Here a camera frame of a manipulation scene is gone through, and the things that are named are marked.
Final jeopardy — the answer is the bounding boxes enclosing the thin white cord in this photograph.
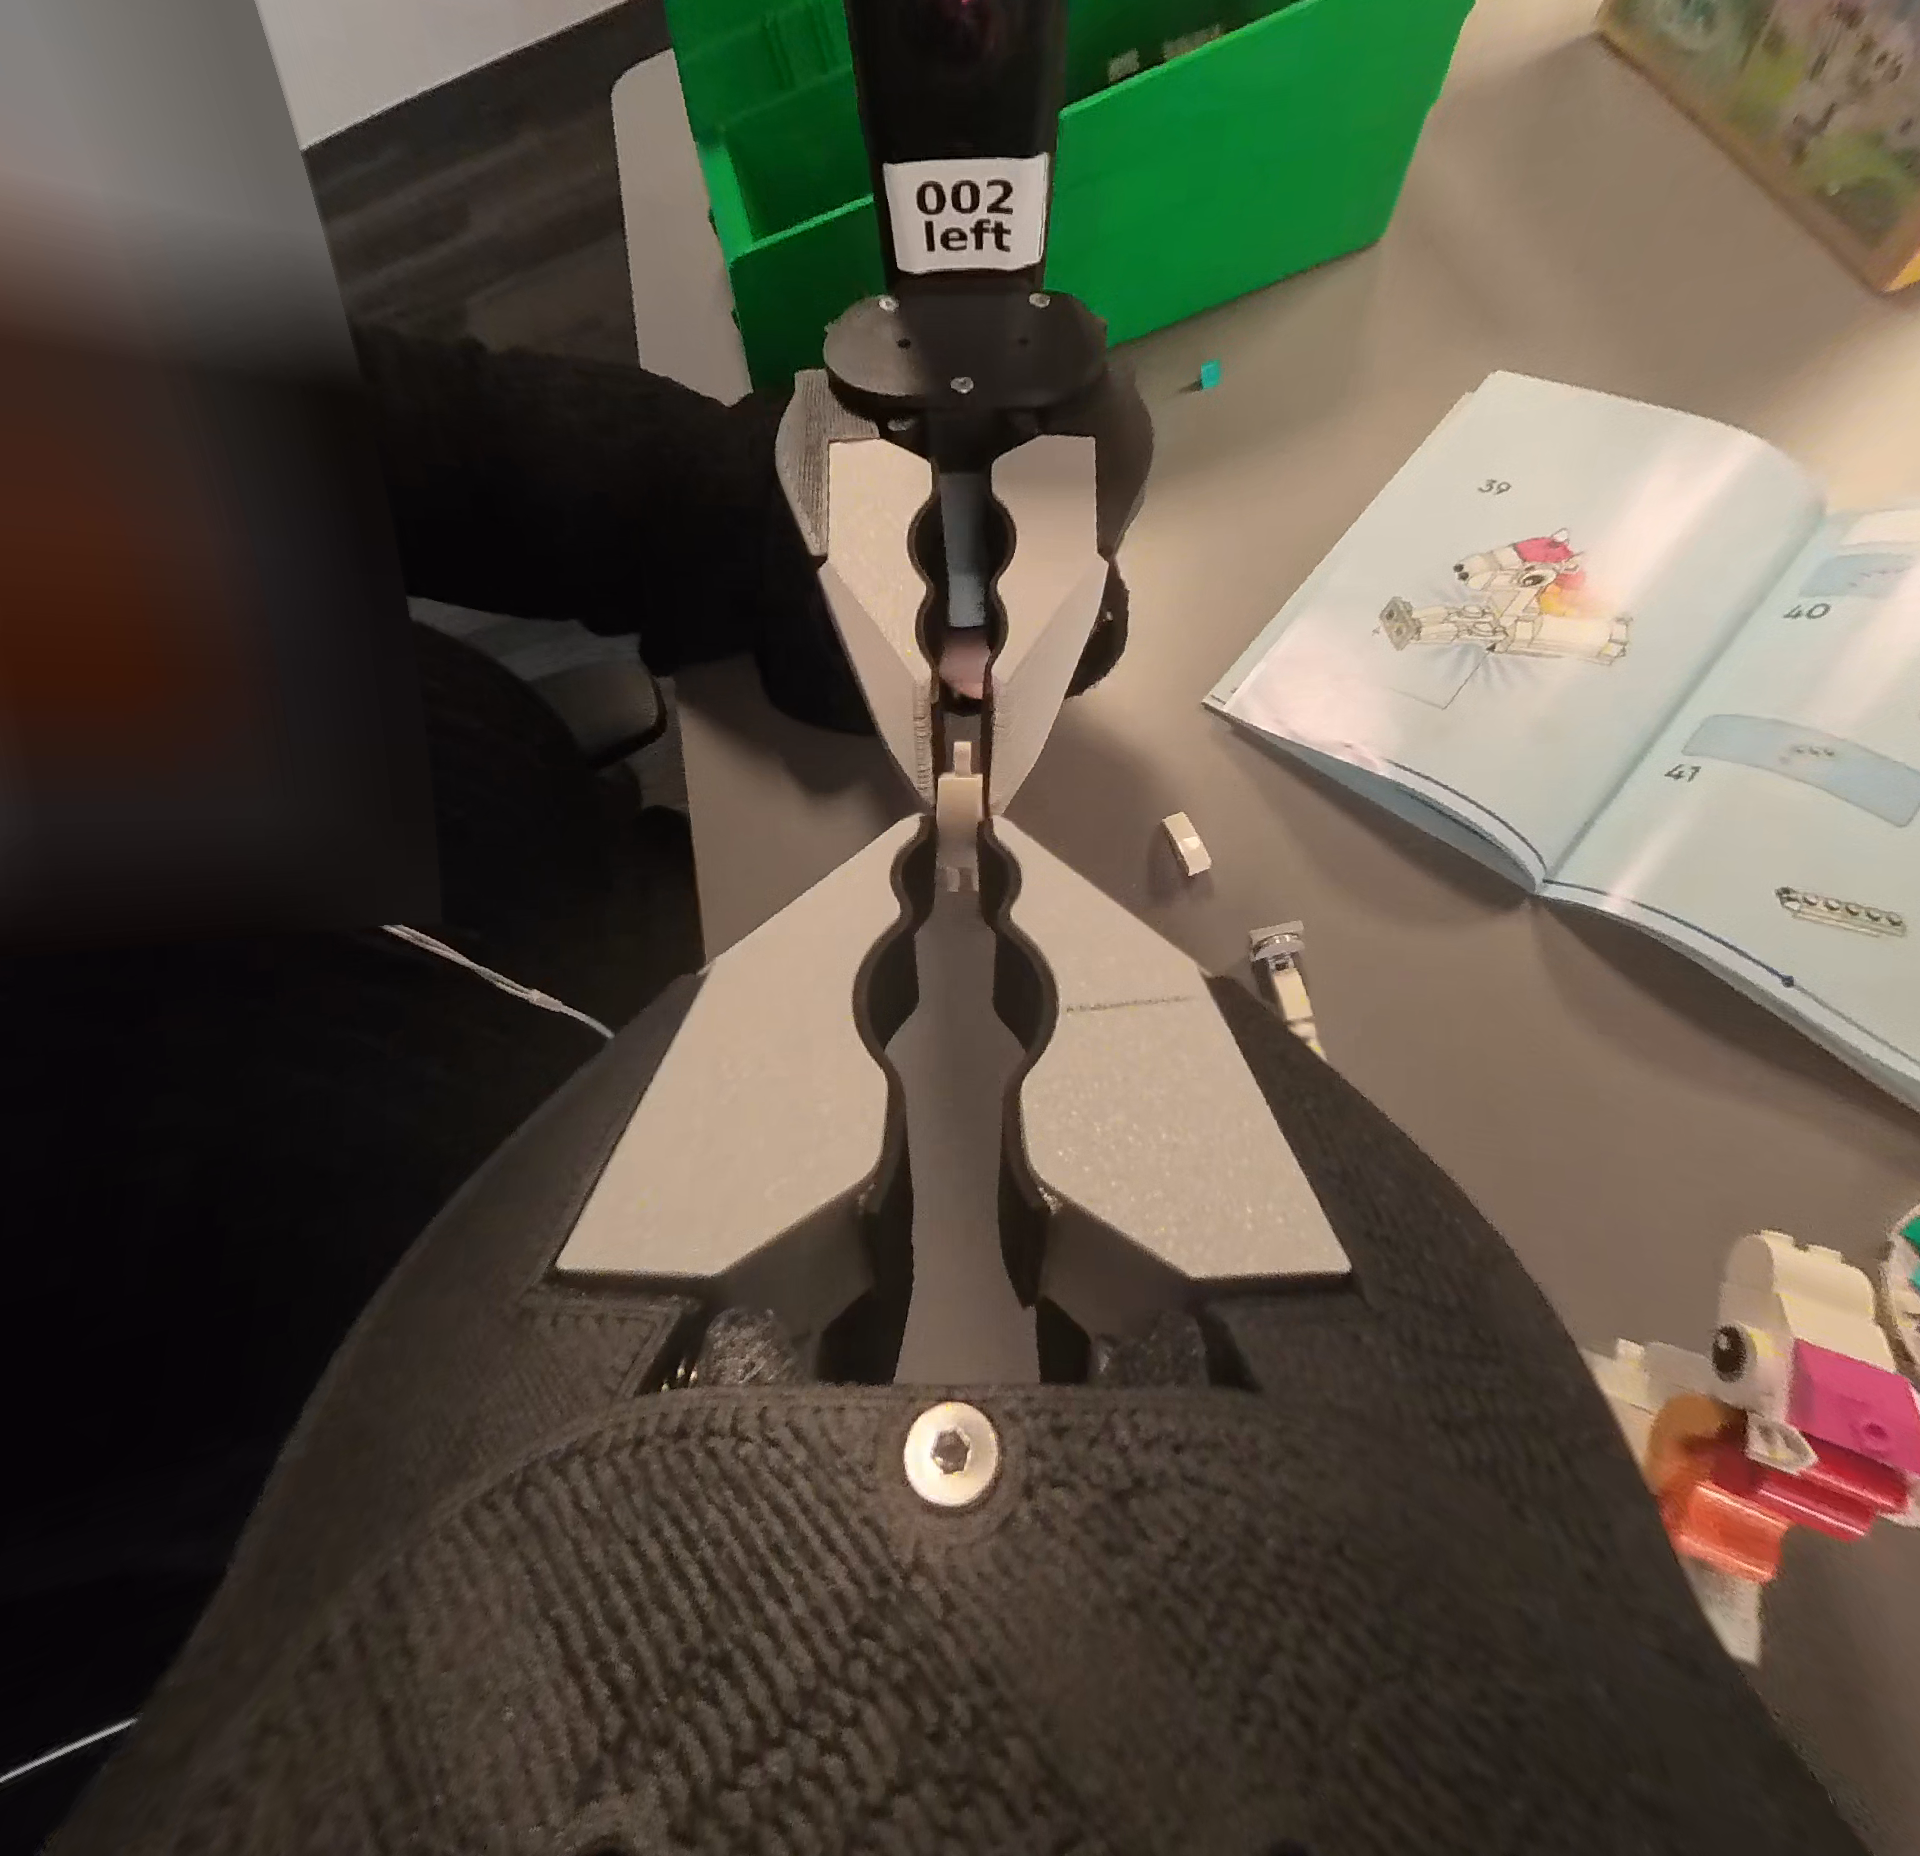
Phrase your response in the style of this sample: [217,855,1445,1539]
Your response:
[381,925,615,1041]

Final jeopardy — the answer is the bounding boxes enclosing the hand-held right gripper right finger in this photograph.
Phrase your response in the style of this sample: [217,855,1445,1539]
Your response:
[978,814,1354,1311]

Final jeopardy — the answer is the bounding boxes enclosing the person's left hand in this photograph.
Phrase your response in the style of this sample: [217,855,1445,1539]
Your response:
[742,565,879,733]

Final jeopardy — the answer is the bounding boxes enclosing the open blue instruction booklet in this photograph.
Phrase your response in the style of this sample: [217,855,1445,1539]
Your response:
[1202,371,1920,1116]

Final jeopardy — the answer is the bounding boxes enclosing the black chair armrest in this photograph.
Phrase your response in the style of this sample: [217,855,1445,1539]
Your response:
[403,603,670,779]

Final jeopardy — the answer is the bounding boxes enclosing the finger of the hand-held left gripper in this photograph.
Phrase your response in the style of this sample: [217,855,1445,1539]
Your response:
[816,437,949,826]
[971,436,1118,822]

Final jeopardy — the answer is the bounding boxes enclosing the white and grey lego leg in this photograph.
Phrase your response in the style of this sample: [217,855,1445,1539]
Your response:
[1244,918,1332,1064]

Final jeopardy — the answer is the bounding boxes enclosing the colourful lego set box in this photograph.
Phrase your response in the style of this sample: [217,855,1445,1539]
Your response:
[1597,0,1920,296]

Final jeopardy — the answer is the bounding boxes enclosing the person's left forearm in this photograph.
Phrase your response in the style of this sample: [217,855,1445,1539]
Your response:
[350,324,797,674]

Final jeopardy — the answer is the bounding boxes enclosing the white lego leg piece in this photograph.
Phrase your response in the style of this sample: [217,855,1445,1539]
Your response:
[936,738,991,897]

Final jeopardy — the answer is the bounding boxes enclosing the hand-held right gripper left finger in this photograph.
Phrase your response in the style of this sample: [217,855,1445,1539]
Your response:
[551,814,938,1296]

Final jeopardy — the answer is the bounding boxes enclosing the green plastic bin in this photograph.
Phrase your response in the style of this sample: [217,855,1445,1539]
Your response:
[661,0,1502,390]

